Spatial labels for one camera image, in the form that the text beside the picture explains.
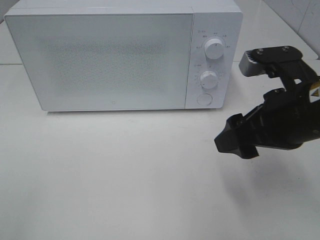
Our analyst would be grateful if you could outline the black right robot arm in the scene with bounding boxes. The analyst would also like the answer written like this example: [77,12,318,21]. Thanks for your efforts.
[214,60,320,159]

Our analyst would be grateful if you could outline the white microwave door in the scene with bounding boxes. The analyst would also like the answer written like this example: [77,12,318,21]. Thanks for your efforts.
[6,14,193,112]

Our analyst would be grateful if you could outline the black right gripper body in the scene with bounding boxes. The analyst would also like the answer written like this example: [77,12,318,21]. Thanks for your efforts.
[264,60,320,150]

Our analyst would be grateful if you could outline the white upper power knob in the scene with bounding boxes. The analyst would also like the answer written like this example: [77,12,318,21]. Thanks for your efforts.
[204,37,225,60]

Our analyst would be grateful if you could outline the white microwave oven body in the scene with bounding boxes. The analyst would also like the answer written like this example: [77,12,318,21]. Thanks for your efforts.
[4,0,243,111]

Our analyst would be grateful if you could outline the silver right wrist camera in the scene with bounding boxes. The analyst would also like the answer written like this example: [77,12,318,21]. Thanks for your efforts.
[238,45,303,77]

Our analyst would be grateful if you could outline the white round door button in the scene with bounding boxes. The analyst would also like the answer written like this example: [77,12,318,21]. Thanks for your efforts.
[197,93,213,106]

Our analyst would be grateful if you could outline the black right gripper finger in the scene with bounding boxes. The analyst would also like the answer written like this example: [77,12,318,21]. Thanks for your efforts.
[214,113,259,159]
[242,104,277,145]

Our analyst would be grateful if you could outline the white timer knob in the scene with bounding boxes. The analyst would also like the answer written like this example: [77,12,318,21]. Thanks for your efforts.
[200,71,219,90]

